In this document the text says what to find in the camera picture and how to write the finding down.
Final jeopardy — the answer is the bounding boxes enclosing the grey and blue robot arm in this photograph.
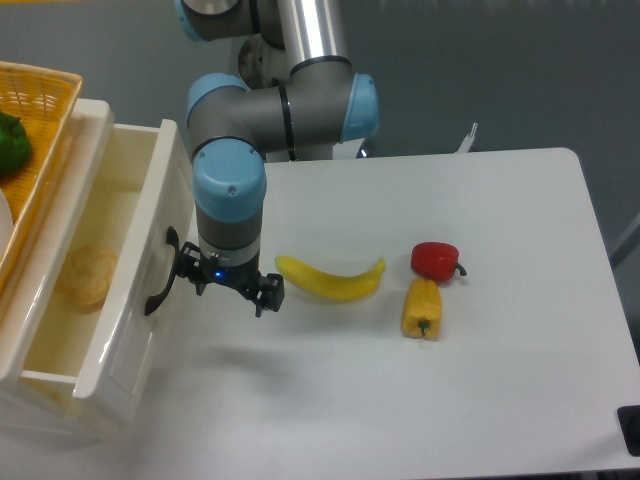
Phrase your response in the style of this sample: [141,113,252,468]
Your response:
[166,1,379,312]

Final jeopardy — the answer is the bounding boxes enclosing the white drawer cabinet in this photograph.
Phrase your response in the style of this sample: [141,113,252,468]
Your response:
[1,99,114,435]

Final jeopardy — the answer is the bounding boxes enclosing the red bell pepper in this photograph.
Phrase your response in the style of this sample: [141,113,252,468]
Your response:
[410,242,467,283]

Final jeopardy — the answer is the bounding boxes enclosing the yellow bell pepper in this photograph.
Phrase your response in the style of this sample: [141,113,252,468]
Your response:
[401,278,442,340]

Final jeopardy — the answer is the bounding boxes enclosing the white plate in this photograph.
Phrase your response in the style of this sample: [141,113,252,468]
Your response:
[0,191,14,255]

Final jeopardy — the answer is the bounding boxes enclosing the green bell pepper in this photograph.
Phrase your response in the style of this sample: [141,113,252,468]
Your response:
[0,112,32,176]

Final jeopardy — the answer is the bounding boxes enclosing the yellow woven basket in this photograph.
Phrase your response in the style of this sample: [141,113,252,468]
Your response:
[1,61,83,285]

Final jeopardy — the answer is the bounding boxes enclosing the black top drawer handle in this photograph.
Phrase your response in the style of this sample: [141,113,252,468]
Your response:
[144,226,181,316]

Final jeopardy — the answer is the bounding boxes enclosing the yellow banana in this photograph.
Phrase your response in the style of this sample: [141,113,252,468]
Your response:
[275,255,386,302]

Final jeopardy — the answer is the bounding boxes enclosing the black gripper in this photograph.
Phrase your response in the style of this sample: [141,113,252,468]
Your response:
[177,237,285,318]

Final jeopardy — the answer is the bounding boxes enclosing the bread roll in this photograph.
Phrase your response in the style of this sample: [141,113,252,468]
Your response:
[54,245,118,312]

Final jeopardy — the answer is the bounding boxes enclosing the white top drawer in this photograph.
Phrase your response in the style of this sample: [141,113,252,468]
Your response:
[21,120,193,437]

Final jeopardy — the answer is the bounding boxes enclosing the black corner device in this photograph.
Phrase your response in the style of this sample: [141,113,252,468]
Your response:
[617,405,640,457]

